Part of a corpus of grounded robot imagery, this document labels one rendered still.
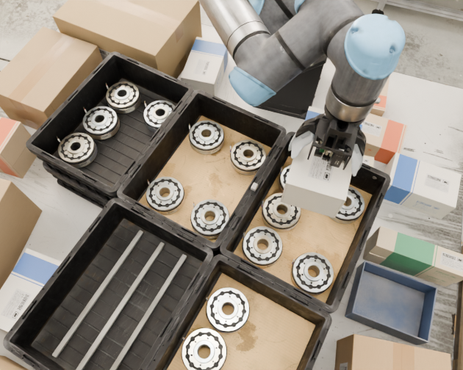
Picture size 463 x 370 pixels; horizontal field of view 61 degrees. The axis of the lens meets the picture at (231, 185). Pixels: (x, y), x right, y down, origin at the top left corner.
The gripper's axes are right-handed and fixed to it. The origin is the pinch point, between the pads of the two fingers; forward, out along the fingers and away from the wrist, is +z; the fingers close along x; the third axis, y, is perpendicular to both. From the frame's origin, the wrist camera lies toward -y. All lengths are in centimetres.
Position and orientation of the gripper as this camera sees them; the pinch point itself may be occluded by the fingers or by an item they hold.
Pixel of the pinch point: (323, 156)
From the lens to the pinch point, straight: 85.9
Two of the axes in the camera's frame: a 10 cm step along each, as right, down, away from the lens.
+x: 9.5, 2.9, -1.3
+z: -0.1, 4.5, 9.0
